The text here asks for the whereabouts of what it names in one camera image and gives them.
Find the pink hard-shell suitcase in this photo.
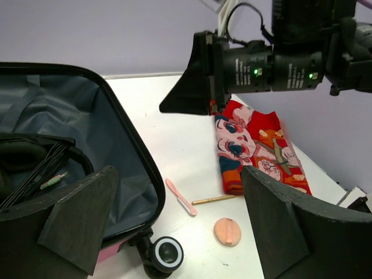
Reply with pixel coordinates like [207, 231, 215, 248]
[1, 62, 184, 278]

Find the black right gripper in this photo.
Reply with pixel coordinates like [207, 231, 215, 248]
[159, 31, 324, 115]

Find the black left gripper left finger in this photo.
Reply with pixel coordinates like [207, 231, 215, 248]
[1, 166, 119, 278]

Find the peach round powder puff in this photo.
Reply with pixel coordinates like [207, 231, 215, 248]
[213, 218, 242, 247]

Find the red anime print cloth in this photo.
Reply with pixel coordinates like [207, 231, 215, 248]
[214, 101, 311, 195]

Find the gold pen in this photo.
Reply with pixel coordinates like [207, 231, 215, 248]
[191, 195, 237, 205]

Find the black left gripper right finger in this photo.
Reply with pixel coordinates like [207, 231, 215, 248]
[241, 166, 371, 278]

